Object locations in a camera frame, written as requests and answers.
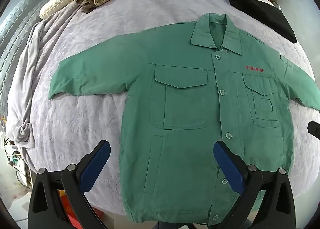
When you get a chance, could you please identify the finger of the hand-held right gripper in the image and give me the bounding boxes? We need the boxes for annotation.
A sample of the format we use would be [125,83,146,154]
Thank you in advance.
[307,120,320,141]

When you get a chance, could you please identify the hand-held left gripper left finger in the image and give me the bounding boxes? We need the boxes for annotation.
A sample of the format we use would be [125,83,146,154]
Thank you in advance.
[29,140,111,229]

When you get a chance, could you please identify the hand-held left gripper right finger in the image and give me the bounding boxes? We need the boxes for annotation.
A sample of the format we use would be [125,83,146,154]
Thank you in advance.
[214,141,298,229]

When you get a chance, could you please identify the green work jacket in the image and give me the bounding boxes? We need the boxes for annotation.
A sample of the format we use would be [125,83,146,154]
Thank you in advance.
[48,13,320,226]

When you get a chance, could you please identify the grey bunched sheet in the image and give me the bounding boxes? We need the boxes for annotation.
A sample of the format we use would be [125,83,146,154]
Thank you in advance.
[5,6,84,149]

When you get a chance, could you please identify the black garment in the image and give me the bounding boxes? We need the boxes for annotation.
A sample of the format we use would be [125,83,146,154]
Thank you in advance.
[225,0,297,44]

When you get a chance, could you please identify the grey quilted headboard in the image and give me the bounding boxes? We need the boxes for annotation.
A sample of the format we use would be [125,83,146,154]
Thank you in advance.
[0,0,75,119]

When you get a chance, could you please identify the cream pillow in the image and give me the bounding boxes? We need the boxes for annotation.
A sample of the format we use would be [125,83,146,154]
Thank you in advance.
[39,0,75,19]

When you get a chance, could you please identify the tangle of cables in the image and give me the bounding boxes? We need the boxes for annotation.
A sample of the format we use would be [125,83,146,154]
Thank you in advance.
[3,138,33,189]

